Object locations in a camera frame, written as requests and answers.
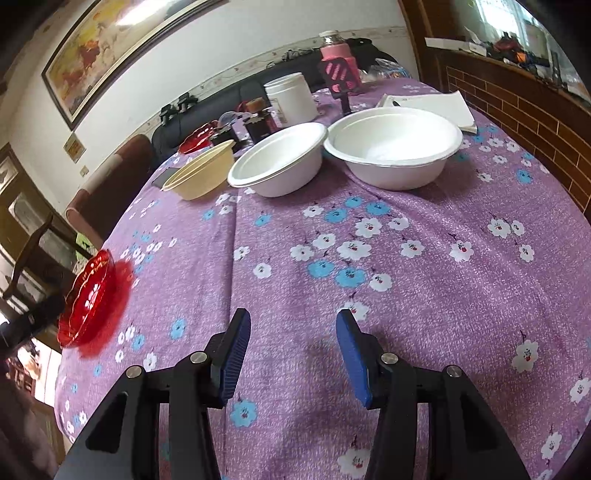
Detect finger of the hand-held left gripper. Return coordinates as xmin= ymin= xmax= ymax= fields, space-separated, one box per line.
xmin=0 ymin=294 xmax=68 ymax=347

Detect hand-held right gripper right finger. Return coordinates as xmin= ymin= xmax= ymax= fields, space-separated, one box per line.
xmin=335 ymin=308 xmax=532 ymax=480

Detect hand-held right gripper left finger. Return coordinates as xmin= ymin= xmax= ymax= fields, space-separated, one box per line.
xmin=55 ymin=308 xmax=252 ymax=480

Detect red glass bowl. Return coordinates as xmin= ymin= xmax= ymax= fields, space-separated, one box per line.
xmin=56 ymin=249 xmax=116 ymax=349

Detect beige paper bowl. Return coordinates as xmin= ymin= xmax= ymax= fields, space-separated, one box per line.
xmin=161 ymin=139 xmax=236 ymax=201

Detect medium white paper bowl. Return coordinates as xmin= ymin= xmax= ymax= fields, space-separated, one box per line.
xmin=227 ymin=122 xmax=328 ymax=198

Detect large white paper bowl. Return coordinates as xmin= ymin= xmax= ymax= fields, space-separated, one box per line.
xmin=323 ymin=107 xmax=464 ymax=191

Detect person's left forearm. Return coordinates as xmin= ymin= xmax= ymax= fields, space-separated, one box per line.
xmin=0 ymin=360 xmax=61 ymax=480

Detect dark wooden chair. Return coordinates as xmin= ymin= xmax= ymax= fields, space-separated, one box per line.
xmin=0 ymin=212 xmax=93 ymax=301

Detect brown upholstered chair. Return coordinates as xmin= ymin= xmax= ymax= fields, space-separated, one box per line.
xmin=65 ymin=134 xmax=155 ymax=250

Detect black jar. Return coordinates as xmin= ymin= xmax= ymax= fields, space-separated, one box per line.
xmin=215 ymin=129 xmax=243 ymax=155

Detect red dish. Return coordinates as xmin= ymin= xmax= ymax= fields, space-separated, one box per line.
xmin=178 ymin=121 xmax=220 ymax=154

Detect brown lid dark jar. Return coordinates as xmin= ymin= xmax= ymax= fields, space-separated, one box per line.
xmin=245 ymin=99 xmax=278 ymax=144

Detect black devices on sofa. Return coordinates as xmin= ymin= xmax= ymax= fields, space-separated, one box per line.
xmin=159 ymin=92 xmax=197 ymax=125

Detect black sofa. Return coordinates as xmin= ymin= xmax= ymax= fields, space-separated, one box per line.
xmin=151 ymin=39 xmax=398 ymax=160

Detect white paper sheets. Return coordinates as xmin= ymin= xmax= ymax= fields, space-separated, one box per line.
xmin=376 ymin=91 xmax=478 ymax=134

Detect white plastic jar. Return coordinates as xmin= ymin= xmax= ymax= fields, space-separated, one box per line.
xmin=263 ymin=73 xmax=318 ymax=129

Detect framed painting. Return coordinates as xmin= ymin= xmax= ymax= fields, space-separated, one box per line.
xmin=41 ymin=0 xmax=229 ymax=131

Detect clear plastic bag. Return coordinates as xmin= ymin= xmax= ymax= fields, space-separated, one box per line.
xmin=369 ymin=58 xmax=414 ymax=81

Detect brick pattern wooden counter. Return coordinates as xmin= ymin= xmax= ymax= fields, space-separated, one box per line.
xmin=397 ymin=0 xmax=591 ymax=210

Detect flat white box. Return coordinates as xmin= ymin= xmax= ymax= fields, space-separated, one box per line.
xmin=425 ymin=37 xmax=485 ymax=54

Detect red black bag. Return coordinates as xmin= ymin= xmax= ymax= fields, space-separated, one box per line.
xmin=492 ymin=34 xmax=527 ymax=58

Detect yellow wall plaque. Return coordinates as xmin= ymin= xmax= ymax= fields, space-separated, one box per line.
xmin=63 ymin=133 xmax=86 ymax=162

